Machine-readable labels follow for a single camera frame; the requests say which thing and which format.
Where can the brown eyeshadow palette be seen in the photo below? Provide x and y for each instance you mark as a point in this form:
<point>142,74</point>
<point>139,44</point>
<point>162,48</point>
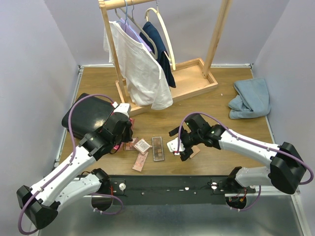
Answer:
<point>157,145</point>

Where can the wooden clothes rack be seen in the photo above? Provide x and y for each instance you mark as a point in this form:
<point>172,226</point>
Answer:
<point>192,77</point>

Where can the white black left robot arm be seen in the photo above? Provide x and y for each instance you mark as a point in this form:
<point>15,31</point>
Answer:
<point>42,201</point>

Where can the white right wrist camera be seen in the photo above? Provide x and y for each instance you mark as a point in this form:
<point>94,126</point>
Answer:
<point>175,146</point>

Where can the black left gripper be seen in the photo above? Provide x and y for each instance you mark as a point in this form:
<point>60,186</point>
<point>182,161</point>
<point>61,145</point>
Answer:
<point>128,132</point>

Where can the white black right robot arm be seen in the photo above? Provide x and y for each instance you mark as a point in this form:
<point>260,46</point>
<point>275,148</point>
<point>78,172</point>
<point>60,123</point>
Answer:
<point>282,166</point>

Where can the pink drawer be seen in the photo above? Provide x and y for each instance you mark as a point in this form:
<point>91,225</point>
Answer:
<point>119,147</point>

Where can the navy blue garment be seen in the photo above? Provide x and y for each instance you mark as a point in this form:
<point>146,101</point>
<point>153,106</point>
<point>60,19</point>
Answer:
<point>153,34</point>

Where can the rose gold square compact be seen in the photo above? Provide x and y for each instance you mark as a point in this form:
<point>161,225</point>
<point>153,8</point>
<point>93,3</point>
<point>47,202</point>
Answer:
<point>195,151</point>

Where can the light blue towel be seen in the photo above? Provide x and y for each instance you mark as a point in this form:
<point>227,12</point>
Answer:
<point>251,101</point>

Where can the grey hanger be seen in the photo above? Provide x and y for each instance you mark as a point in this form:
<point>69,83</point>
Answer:
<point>144,36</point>

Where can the lavender shirt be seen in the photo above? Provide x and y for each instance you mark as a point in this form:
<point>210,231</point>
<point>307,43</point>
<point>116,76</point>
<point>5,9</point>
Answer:
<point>132,33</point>

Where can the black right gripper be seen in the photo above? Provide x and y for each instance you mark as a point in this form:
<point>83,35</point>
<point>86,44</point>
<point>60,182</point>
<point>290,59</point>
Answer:
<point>186,154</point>

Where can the cream wooden hanger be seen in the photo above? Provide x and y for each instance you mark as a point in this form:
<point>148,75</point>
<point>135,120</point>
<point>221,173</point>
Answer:
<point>170,56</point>

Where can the blue hanger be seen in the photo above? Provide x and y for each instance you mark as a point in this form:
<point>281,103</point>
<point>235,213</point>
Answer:
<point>127,17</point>

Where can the white t-shirt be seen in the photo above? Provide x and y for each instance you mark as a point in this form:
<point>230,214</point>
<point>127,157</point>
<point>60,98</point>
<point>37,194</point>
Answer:
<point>145,79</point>

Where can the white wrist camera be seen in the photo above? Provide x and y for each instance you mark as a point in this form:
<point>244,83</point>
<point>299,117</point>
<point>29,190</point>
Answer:
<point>175,146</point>
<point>123,108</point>

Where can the pink palette lower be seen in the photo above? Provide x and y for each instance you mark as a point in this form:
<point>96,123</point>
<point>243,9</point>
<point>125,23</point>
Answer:
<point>139,163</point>

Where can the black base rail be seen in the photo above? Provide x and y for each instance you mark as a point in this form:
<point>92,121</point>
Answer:
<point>175,189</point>

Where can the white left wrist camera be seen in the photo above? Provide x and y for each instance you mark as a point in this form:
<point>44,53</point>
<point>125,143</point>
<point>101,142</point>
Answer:
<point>123,108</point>

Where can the pink palette behind compact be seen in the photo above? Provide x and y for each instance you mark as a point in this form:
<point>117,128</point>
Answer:
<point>130,145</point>

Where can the small square blush compact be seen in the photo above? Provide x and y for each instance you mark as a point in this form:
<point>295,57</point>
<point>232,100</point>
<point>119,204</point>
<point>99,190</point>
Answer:
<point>142,146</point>

